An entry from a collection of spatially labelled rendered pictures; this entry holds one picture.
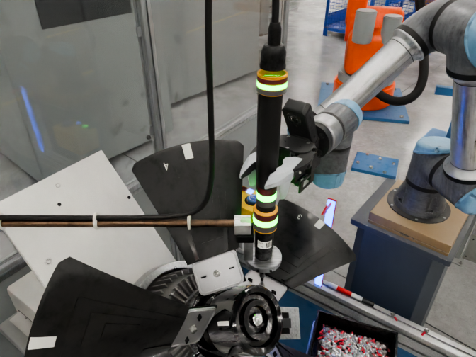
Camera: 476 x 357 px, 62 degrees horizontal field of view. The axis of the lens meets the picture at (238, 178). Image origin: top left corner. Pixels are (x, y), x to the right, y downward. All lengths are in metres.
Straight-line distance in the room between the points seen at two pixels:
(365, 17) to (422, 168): 3.13
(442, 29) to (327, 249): 0.53
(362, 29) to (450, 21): 3.34
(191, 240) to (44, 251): 0.29
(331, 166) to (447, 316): 1.77
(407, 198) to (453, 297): 1.40
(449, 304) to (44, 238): 2.19
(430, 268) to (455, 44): 0.67
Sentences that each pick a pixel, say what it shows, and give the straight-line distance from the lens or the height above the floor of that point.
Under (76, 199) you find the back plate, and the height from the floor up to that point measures 1.31.
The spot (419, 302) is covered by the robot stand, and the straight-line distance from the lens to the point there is 1.45.
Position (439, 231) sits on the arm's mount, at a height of 1.04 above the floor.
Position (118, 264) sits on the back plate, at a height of 1.18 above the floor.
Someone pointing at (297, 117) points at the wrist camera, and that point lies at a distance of 0.67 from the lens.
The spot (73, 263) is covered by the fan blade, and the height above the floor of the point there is 1.43.
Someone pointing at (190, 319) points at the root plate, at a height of 1.25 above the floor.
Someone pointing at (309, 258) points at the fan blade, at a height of 1.18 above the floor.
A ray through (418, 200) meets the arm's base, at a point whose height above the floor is 1.10.
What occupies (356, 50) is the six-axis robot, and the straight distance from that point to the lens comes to 4.40.
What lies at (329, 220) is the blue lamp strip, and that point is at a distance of 1.10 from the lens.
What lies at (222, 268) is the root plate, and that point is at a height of 1.26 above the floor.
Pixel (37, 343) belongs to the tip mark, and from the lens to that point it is 0.62.
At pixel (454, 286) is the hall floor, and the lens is 2.71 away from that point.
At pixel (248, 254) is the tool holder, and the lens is 0.74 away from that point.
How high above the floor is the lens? 1.81
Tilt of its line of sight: 34 degrees down
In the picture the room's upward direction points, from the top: straight up
